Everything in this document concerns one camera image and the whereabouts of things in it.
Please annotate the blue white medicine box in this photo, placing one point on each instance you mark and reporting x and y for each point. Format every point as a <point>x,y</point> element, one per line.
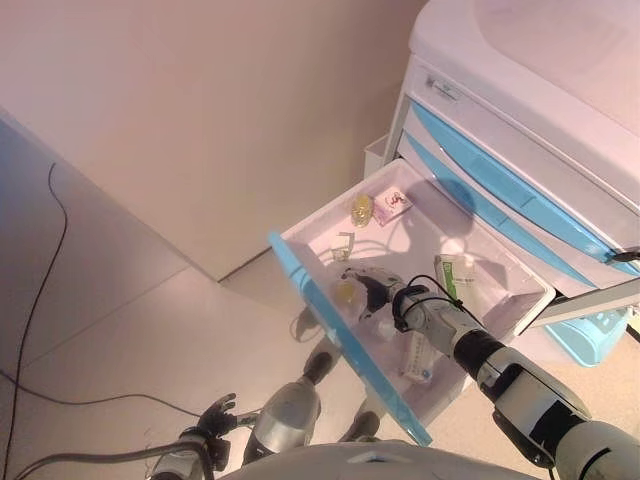
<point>420,360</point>

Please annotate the blue-fronted cart drawer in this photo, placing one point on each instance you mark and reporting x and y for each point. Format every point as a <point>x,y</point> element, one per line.
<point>500,175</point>
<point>530,225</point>
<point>425,230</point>

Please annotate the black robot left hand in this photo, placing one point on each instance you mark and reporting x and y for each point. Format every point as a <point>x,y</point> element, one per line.
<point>217,422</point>

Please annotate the white plastic side bin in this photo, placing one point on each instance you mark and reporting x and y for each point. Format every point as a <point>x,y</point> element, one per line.
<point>375,152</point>

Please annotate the small clear vial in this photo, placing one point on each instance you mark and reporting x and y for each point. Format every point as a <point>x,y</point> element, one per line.
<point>384,331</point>

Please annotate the small yellow capsule container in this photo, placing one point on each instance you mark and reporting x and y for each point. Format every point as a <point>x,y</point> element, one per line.
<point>362,211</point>

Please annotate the pink white medicine box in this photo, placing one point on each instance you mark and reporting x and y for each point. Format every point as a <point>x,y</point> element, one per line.
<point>392,205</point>

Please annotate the white bin light blue lid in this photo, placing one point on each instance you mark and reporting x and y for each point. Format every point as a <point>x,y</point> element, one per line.
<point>585,337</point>

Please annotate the clear bottle yellow capsules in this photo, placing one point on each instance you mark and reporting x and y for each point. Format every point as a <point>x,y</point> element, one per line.
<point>349,297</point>

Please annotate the green white medicine box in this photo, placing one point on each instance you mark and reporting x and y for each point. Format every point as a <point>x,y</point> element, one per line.
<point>457,282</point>

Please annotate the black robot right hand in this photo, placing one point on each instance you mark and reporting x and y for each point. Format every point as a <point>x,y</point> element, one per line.
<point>380,295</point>

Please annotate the black cart lock key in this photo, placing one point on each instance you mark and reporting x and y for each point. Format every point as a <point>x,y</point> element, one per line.
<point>625,256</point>

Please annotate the grey robot torso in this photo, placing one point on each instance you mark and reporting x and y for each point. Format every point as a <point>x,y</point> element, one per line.
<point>375,462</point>

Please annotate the silver robot left leg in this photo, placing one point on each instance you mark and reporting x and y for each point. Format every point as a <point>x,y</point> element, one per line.
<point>287,415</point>

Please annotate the white medical cart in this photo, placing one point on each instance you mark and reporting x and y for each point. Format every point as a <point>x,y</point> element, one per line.
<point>525,100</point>

